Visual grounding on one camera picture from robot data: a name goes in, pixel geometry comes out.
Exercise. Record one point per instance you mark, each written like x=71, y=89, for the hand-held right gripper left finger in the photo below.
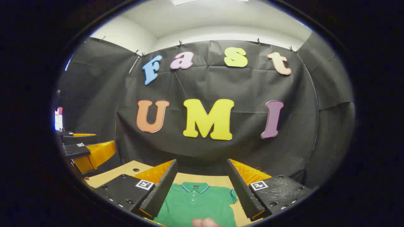
x=161, y=189

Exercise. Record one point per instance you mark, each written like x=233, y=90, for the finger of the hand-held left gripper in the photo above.
x=79, y=139
x=75, y=150

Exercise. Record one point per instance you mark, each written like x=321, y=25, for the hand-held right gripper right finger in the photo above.
x=243, y=192

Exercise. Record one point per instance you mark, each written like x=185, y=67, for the green T-shirt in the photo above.
x=195, y=205

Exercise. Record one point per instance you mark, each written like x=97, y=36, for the bright white panel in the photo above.
x=58, y=121

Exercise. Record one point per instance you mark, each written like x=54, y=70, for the black backdrop cloth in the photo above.
x=221, y=85

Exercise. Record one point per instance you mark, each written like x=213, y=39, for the ceiling light panel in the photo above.
x=184, y=1

